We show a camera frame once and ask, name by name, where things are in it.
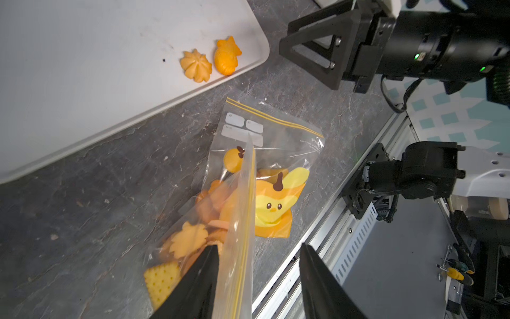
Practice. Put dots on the clear ziploc bag of cookies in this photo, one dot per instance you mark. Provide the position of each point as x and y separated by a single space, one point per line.
187 239

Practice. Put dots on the ziploc bag with yellow snack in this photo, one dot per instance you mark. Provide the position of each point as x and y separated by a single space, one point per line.
285 148

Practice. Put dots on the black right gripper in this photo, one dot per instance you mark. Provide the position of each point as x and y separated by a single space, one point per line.
338 42

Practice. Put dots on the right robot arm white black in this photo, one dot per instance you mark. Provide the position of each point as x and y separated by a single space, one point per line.
456 47

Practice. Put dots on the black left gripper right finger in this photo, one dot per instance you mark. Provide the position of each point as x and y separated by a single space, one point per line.
322 295

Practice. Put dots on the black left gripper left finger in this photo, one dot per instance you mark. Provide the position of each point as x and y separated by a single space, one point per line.
194 296

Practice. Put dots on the flower shaped cookie on tray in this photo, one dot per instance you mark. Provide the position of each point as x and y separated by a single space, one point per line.
196 66

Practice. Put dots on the orange fish shaped cookie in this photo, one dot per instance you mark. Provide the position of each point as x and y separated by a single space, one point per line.
226 56

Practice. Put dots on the white plastic tray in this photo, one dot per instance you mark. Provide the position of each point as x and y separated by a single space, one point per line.
75 72

